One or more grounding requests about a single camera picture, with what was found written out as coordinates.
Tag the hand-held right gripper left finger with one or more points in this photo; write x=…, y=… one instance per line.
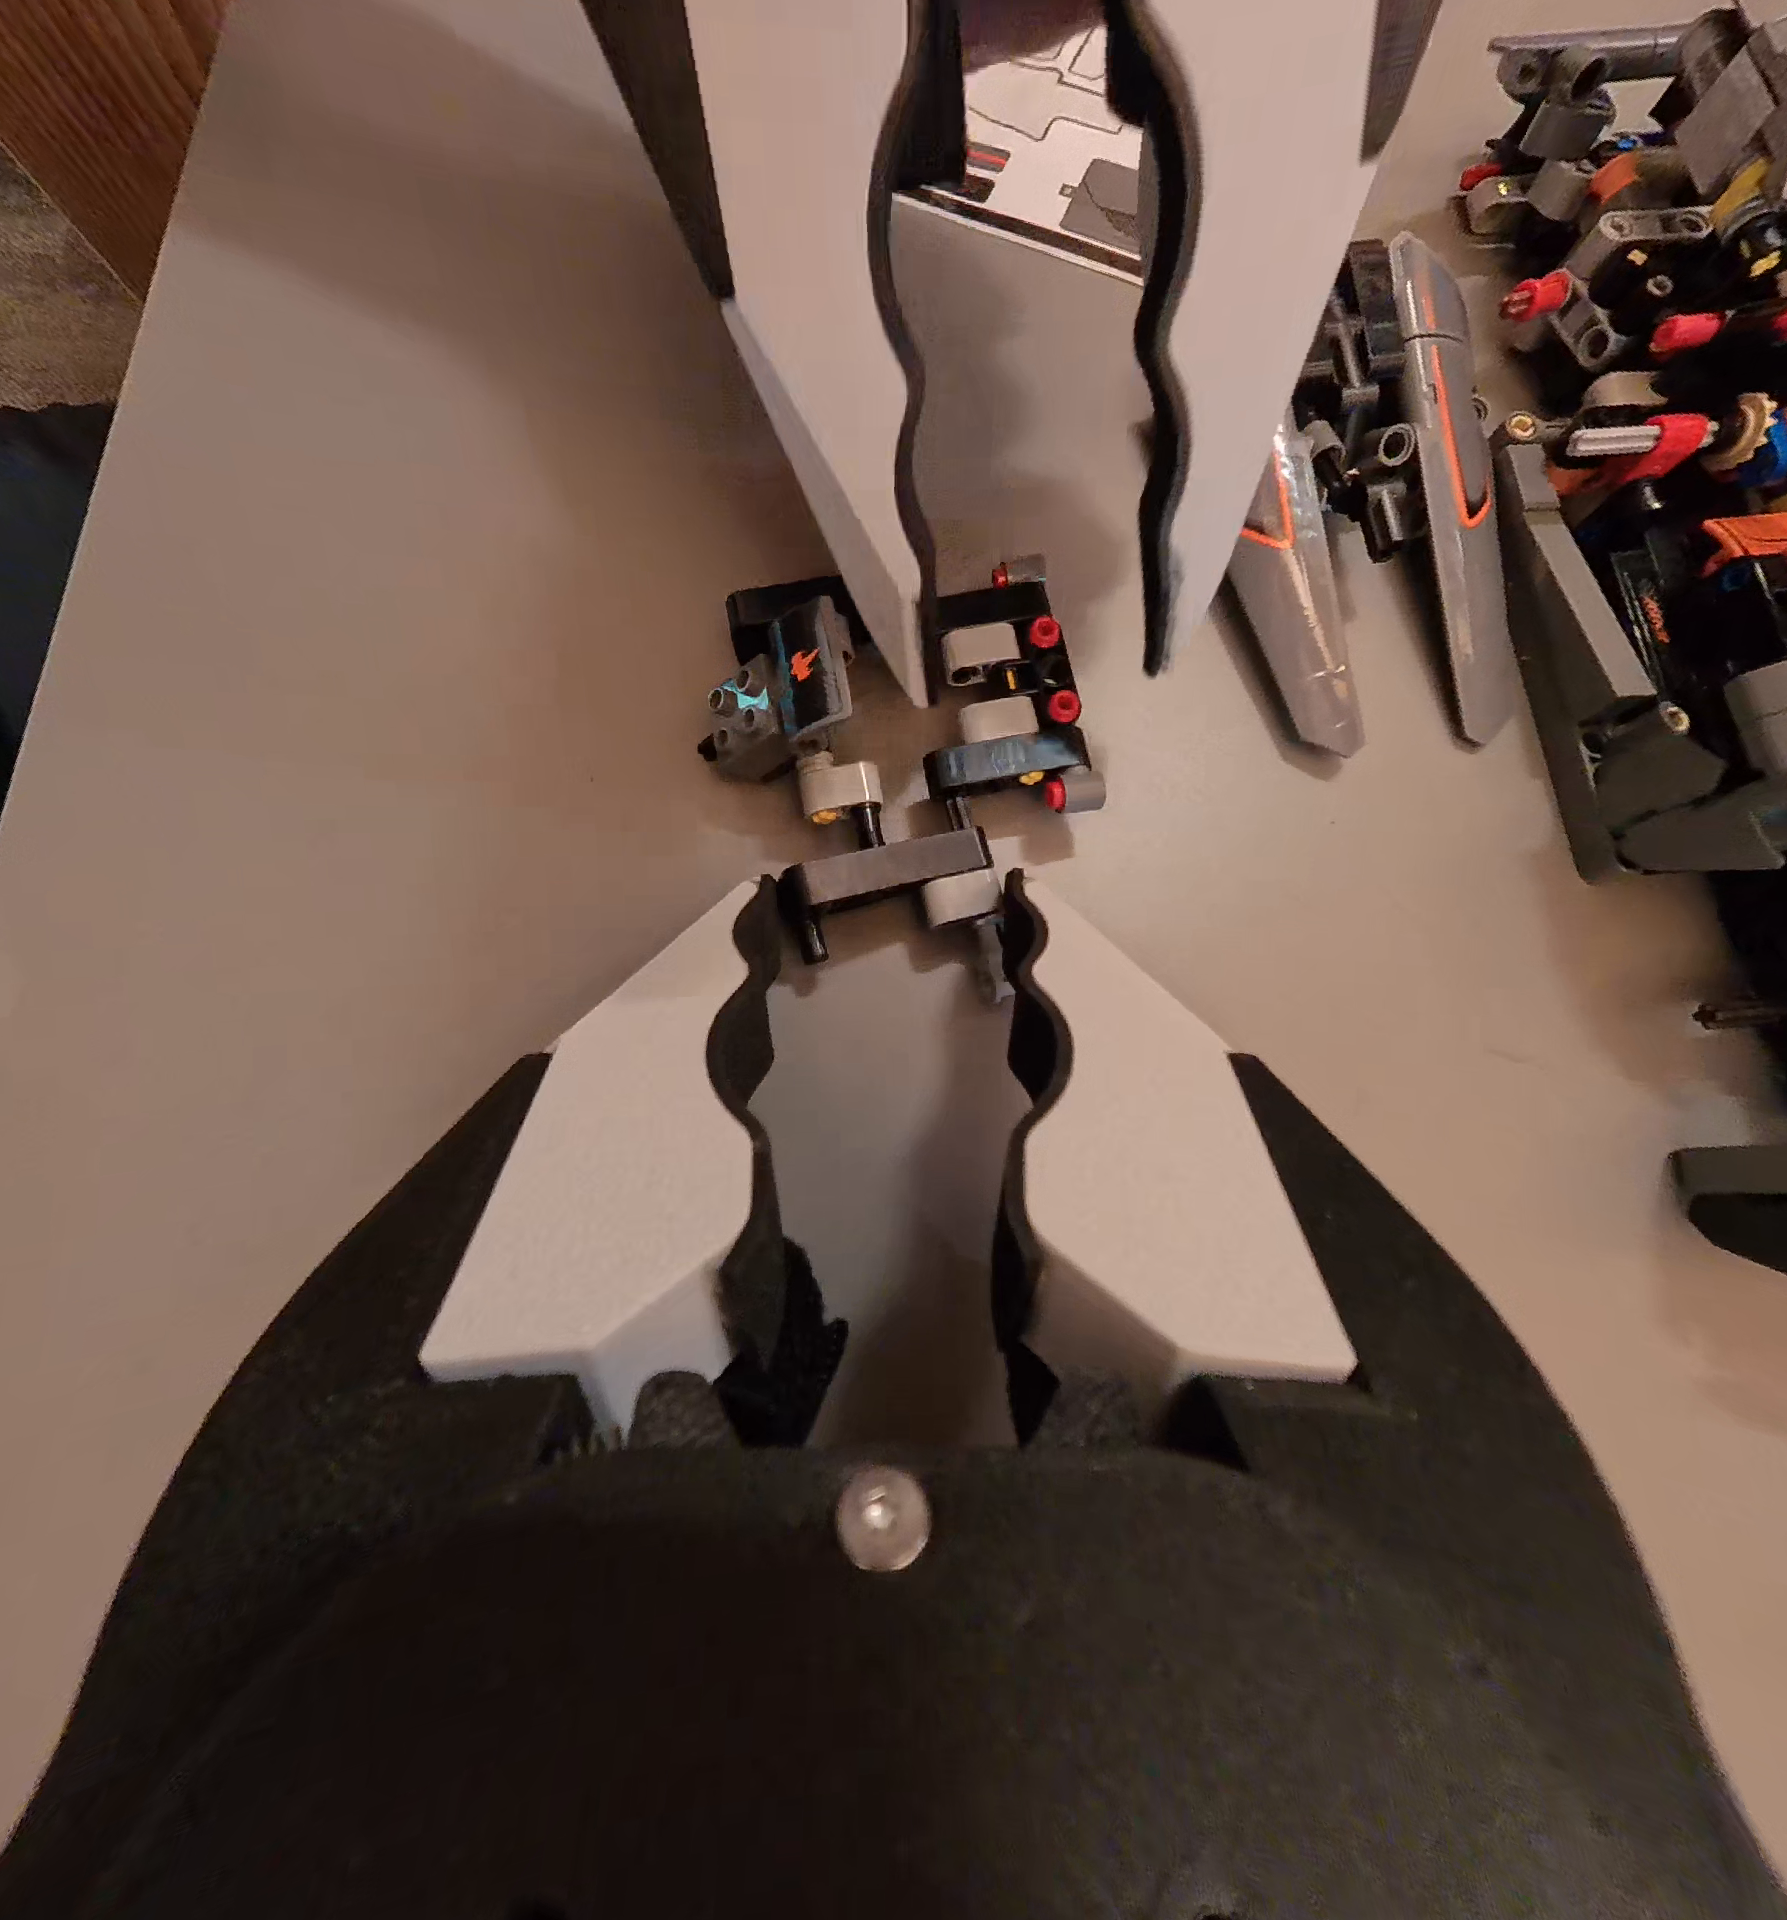
x=592, y=1201

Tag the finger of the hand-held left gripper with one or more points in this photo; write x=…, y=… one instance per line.
x=1269, y=301
x=802, y=301

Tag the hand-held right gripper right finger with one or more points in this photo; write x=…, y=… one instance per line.
x=1178, y=1201

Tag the black printed lego block assembly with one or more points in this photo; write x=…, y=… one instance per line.
x=812, y=667

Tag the small black grey brick assembly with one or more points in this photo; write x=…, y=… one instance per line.
x=1004, y=767

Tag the grey lego wing panel assembly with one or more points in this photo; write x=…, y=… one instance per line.
x=1448, y=451

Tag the large lego car chassis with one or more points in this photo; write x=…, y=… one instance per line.
x=1629, y=599

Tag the white sticker sheet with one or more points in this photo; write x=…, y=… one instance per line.
x=1051, y=151

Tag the wooden cabinet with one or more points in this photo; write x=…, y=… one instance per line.
x=53, y=92

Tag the grey patterned rug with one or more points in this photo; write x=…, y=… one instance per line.
x=22, y=301

